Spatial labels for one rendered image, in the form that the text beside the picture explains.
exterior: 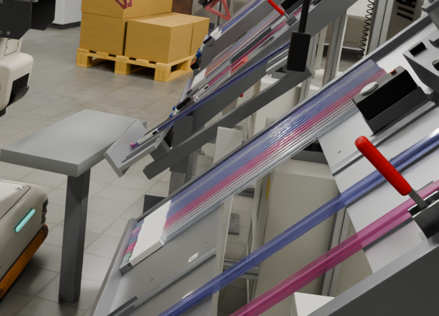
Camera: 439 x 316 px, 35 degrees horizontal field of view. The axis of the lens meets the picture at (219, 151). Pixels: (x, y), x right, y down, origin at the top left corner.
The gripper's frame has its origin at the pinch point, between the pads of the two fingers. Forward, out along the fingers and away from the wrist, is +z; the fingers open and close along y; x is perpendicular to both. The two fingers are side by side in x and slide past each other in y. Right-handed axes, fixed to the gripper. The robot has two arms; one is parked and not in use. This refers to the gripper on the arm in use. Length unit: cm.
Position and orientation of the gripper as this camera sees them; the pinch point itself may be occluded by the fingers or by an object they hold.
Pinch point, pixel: (227, 17)
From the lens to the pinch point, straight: 205.7
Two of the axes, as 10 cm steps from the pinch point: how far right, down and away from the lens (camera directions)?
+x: -7.5, 6.2, 2.1
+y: 0.4, -2.8, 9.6
